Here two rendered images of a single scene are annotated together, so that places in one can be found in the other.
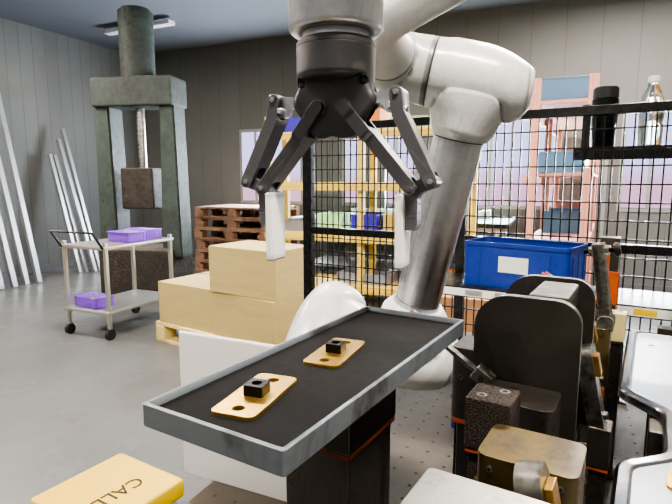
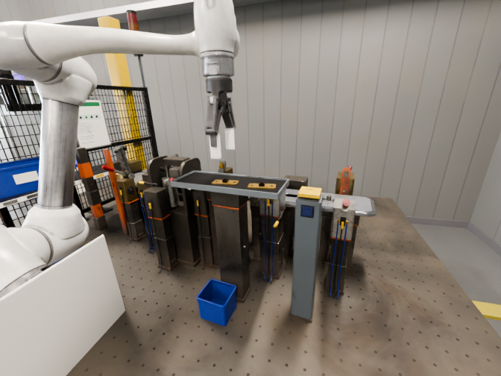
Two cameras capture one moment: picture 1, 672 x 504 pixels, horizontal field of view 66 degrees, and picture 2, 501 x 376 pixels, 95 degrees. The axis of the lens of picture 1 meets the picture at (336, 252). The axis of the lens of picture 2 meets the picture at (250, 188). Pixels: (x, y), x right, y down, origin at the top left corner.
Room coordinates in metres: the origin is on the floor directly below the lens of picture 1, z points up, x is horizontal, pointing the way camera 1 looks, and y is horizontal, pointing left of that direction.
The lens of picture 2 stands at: (0.54, 0.71, 1.40)
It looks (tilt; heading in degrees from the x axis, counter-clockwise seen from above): 20 degrees down; 261
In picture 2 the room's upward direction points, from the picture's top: 2 degrees counter-clockwise
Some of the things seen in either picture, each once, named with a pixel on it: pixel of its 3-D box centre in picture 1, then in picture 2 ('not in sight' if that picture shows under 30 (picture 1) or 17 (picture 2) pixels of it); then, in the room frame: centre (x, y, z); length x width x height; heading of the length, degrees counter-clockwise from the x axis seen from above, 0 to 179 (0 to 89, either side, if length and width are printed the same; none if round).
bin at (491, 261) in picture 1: (523, 263); (20, 176); (1.49, -0.55, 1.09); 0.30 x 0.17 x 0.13; 49
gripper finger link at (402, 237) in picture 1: (402, 230); (229, 139); (0.48, -0.06, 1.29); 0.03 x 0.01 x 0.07; 158
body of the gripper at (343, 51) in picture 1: (335, 89); (220, 95); (0.51, 0.00, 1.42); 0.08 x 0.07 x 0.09; 68
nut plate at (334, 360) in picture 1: (335, 347); (225, 180); (0.51, 0.00, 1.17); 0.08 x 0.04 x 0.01; 158
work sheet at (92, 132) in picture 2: not in sight; (89, 124); (1.34, -1.03, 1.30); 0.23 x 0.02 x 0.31; 58
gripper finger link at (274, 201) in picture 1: (275, 226); (215, 146); (0.54, 0.06, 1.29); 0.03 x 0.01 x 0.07; 158
